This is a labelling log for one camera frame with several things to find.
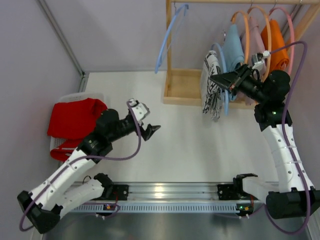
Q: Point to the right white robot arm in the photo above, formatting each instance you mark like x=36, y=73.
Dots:
x=295, y=196

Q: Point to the red trousers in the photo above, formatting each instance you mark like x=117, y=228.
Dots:
x=73, y=121

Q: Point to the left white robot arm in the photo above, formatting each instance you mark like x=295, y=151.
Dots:
x=45, y=205

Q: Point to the pink hanger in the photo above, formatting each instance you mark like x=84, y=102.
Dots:
x=290, y=50

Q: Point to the aluminium corner post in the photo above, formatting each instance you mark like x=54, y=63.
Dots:
x=44, y=7

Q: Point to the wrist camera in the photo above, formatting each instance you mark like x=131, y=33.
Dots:
x=139, y=110
x=258, y=60

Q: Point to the wooden clothes rack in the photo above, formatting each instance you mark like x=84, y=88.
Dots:
x=182, y=84

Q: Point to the orange hanger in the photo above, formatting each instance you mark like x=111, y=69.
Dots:
x=247, y=32
x=269, y=37

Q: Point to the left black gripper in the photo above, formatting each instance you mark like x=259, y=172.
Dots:
x=144, y=130

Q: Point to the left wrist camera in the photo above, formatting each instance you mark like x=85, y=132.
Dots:
x=139, y=110

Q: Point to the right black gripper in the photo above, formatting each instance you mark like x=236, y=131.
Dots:
x=240, y=78

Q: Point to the orange trousers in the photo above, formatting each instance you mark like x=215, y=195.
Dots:
x=280, y=59

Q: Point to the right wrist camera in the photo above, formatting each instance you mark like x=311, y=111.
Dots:
x=258, y=60

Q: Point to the light blue plastic hanger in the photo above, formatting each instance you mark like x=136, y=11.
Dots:
x=174, y=17

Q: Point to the slotted cable duct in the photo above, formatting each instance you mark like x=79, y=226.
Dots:
x=184, y=207

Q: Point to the aluminium mounting rail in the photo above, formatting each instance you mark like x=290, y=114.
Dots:
x=171, y=191

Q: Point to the white plastic basket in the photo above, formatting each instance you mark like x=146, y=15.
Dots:
x=56, y=142

